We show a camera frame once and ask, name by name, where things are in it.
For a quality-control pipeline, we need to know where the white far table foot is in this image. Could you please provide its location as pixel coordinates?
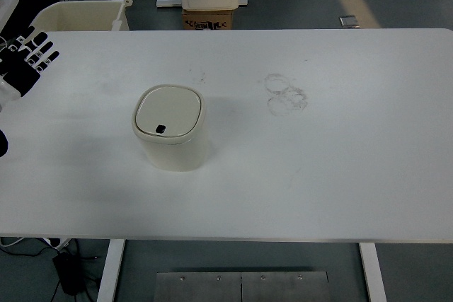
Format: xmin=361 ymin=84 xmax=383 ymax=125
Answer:
xmin=156 ymin=0 xmax=248 ymax=11

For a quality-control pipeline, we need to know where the white table leg left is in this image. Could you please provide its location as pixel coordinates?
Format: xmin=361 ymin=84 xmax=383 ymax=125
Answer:
xmin=96 ymin=239 xmax=126 ymax=302

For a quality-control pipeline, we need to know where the cream desktop trash can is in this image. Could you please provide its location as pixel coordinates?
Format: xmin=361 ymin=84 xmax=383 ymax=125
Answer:
xmin=132 ymin=84 xmax=208 ymax=172

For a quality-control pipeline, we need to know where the brown cardboard box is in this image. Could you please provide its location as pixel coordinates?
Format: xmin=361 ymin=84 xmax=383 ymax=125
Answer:
xmin=181 ymin=10 xmax=234 ymax=30

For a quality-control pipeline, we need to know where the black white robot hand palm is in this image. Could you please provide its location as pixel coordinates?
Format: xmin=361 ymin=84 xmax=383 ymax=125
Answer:
xmin=1 ymin=48 xmax=40 ymax=97

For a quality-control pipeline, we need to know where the white table leg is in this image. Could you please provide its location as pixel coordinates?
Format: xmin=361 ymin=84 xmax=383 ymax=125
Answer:
xmin=359 ymin=243 xmax=387 ymax=302
xmin=96 ymin=239 xmax=126 ymax=302

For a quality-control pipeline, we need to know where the white table leg right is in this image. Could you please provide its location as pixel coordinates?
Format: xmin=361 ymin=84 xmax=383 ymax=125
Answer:
xmin=359 ymin=243 xmax=387 ymax=302

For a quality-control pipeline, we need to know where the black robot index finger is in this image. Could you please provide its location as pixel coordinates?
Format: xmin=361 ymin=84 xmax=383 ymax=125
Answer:
xmin=36 ymin=51 xmax=59 ymax=71

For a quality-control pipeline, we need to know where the cream plastic storage bin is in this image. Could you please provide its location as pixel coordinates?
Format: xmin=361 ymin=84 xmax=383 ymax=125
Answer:
xmin=30 ymin=0 xmax=133 ymax=32

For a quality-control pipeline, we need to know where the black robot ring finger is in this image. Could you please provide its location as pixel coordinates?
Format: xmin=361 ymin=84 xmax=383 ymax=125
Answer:
xmin=19 ymin=32 xmax=47 ymax=55

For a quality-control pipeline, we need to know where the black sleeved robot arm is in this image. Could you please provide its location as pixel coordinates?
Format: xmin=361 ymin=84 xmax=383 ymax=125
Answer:
xmin=0 ymin=130 xmax=8 ymax=157

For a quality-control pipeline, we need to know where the black cable on floor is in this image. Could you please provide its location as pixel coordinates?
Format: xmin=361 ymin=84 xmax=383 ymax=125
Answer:
xmin=0 ymin=238 xmax=103 ymax=302

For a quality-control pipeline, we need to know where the small grey floor device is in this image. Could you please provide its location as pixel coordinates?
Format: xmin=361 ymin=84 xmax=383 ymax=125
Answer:
xmin=338 ymin=16 xmax=360 ymax=28

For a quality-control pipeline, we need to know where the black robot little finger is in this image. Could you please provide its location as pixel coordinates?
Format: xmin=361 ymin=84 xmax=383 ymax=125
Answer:
xmin=8 ymin=26 xmax=35 ymax=50

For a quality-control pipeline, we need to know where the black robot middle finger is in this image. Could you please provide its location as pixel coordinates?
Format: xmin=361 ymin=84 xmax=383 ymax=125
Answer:
xmin=27 ymin=41 xmax=53 ymax=65

